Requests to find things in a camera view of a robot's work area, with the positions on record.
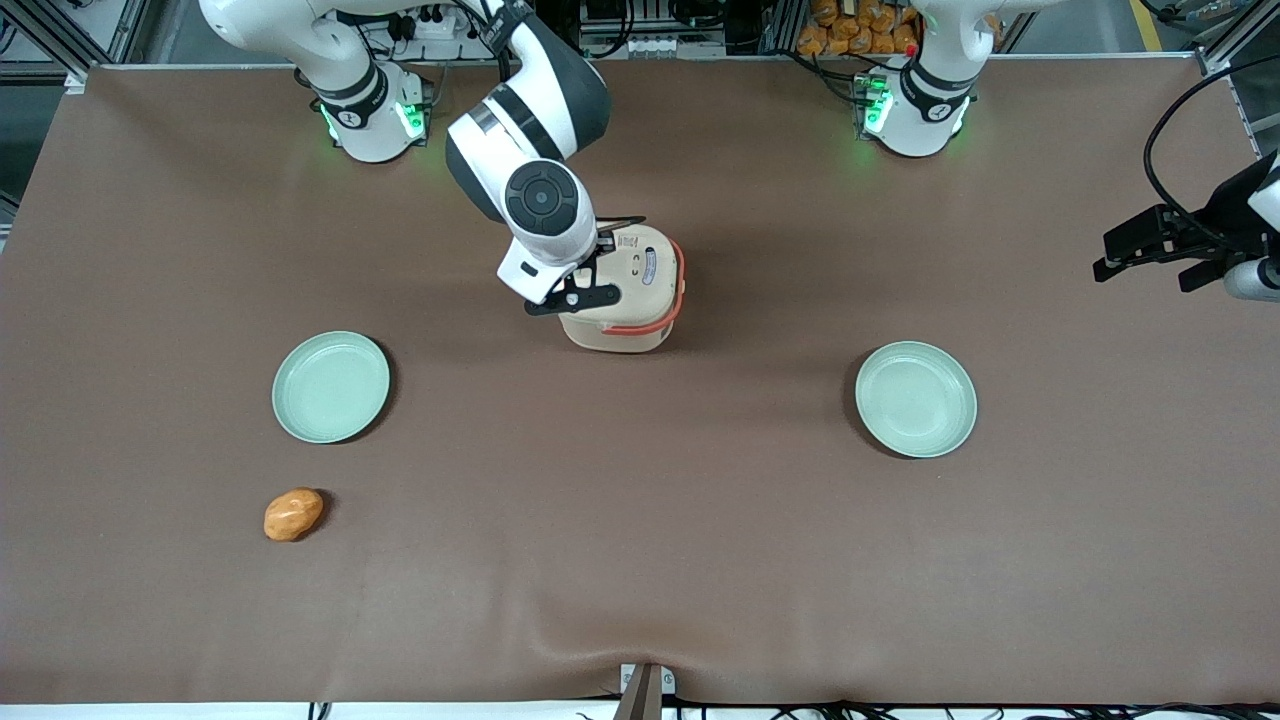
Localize grey metal camera bracket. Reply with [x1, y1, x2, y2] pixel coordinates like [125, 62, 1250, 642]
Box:
[612, 662, 678, 720]

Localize bag of orange breads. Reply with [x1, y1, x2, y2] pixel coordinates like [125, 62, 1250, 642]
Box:
[797, 0, 921, 57]

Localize white power strip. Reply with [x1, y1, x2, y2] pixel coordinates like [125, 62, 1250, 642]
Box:
[385, 0, 483, 43]

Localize orange brown bread roll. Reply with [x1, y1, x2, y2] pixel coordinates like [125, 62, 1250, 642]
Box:
[263, 487, 325, 543]

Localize aluminium frame post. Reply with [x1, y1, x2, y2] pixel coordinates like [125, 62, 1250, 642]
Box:
[1195, 0, 1280, 77]
[0, 0, 153, 93]

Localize beige rice cooker orange handle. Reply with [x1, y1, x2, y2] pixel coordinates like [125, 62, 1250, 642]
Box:
[556, 224, 687, 354]

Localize pale green round plate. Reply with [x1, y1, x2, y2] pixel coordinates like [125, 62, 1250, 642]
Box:
[855, 341, 978, 459]
[272, 331, 391, 445]

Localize brown table mat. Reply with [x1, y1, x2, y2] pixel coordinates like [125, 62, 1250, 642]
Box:
[0, 58, 1280, 706]

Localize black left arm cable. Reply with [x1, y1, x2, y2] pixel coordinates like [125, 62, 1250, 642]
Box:
[1143, 55, 1280, 251]

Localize black electronics box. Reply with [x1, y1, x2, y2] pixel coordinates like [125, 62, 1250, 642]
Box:
[578, 0, 728, 59]

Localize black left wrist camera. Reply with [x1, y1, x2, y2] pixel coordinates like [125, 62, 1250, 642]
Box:
[1203, 150, 1280, 263]

